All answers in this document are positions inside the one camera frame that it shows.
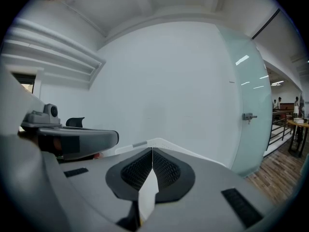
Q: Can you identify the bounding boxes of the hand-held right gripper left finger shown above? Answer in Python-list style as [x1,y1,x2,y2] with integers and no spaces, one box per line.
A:
[59,148,153,224]

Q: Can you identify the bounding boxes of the round wooden pedestal table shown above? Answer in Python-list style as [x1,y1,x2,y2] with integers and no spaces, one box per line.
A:
[287,118,309,158]

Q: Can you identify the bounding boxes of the metal door lock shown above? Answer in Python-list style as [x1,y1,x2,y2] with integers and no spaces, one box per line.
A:
[242,112,258,125]

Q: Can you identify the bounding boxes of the black metal railing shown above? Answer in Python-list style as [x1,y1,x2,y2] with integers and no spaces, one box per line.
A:
[264,116,296,154]

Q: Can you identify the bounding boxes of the frosted glass door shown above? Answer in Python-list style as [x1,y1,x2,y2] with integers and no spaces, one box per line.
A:
[214,24,272,177]

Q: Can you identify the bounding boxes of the black mesh office chair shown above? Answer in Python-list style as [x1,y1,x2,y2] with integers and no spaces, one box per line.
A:
[65,116,85,128]

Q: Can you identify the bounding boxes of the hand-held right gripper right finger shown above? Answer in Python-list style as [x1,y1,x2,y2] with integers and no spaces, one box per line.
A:
[144,148,271,232]

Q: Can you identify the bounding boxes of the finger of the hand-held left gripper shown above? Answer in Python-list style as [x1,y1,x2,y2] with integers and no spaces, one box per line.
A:
[37,128,119,160]

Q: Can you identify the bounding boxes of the grey gripper-mounted camera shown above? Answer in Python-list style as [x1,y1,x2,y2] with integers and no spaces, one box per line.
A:
[20,103,61,130]

